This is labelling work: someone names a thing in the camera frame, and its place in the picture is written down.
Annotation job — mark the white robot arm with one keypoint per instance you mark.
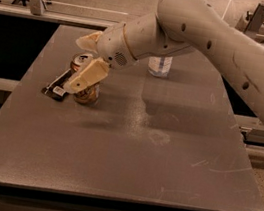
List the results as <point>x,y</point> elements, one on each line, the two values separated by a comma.
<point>175,28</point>

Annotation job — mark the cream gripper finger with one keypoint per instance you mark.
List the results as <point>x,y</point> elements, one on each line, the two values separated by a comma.
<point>90,73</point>
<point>89,42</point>

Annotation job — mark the orange soda can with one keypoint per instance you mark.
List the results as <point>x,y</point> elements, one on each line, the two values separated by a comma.
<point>89,95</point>

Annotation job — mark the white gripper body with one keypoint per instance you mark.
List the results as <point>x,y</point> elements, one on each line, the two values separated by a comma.
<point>113,44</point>

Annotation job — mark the right metal bracket post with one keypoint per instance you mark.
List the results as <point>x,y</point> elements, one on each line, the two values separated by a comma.
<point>255,22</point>

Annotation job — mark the clear plastic water bottle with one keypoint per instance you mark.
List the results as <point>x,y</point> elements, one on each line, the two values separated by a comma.
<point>160,66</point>

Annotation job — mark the black rxbar chocolate wrapper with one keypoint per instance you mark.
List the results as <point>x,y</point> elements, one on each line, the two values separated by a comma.
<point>55,90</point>

